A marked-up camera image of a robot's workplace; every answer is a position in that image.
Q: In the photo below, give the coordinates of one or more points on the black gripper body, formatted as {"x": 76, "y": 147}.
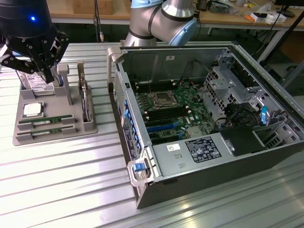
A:
{"x": 23, "y": 21}

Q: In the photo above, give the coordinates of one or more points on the green RAM stick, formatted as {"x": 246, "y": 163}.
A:
{"x": 57, "y": 118}
{"x": 47, "y": 131}

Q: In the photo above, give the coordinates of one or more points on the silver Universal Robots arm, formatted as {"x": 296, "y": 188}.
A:
{"x": 166, "y": 21}

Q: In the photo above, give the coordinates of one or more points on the grey parts rack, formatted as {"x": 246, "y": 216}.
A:
{"x": 54, "y": 107}

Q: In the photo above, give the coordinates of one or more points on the silver CPU chip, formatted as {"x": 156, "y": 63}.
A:
{"x": 33, "y": 109}

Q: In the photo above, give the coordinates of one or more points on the graphics card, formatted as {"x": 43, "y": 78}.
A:
{"x": 85, "y": 104}

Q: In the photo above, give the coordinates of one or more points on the thin metal locking lever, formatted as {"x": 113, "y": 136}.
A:
{"x": 150, "y": 85}

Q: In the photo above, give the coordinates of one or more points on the CPU socket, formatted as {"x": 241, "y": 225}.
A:
{"x": 162, "y": 98}

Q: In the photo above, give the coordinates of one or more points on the blue expansion slot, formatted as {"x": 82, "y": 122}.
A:
{"x": 164, "y": 127}

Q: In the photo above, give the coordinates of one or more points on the blue case latch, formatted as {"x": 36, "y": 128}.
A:
{"x": 138, "y": 167}

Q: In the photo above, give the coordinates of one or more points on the green motherboard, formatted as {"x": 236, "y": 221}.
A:
{"x": 202, "y": 114}

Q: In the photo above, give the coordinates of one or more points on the silver chipset heatsink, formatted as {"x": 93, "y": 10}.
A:
{"x": 197, "y": 132}

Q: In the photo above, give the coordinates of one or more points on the perforated metal drive cage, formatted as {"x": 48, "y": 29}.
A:
{"x": 218, "y": 88}

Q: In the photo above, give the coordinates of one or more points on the grey power supply unit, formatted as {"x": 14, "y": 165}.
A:
{"x": 171, "y": 164}

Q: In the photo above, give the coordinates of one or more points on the wooden workbench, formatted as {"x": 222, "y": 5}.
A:
{"x": 225, "y": 17}

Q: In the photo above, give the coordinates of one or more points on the orange and white box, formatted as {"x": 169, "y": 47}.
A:
{"x": 255, "y": 16}

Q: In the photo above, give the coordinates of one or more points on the silver metal disk bay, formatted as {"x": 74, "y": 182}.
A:
{"x": 259, "y": 97}

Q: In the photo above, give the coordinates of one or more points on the black plastic shroud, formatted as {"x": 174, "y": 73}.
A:
{"x": 242, "y": 140}

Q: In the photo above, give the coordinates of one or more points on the black open PC case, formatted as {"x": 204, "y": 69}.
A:
{"x": 213, "y": 180}

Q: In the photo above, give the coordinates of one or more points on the black monitor stand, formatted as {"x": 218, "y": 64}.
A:
{"x": 285, "y": 10}

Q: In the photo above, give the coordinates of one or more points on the black tripod pole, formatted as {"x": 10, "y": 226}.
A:
{"x": 294, "y": 24}

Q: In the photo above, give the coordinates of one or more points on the hard disk with blue bracket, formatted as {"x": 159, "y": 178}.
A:
{"x": 35, "y": 83}

